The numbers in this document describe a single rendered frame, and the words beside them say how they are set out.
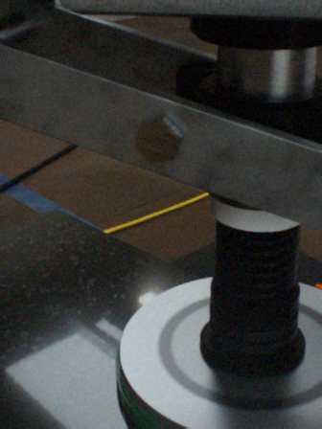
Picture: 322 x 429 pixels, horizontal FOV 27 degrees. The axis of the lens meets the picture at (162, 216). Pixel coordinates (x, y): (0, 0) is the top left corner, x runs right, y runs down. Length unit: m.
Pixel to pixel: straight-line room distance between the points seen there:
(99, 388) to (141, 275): 0.17
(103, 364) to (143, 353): 0.05
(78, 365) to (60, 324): 0.06
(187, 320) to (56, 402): 0.13
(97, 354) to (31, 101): 0.24
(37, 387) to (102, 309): 0.12
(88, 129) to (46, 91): 0.04
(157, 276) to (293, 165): 0.31
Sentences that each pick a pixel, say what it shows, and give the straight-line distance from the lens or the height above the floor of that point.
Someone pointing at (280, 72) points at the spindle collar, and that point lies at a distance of 0.43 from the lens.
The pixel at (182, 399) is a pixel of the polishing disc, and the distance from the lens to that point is 0.51.
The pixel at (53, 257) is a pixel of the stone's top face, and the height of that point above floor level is 0.80.
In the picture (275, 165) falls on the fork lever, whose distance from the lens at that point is 0.41.
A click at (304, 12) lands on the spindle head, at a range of 0.34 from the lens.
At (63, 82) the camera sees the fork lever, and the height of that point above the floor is 1.06.
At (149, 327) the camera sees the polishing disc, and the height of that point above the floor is 0.83.
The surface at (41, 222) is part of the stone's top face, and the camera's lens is 0.82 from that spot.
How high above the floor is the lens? 1.17
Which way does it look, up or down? 27 degrees down
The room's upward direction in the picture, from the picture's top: 1 degrees counter-clockwise
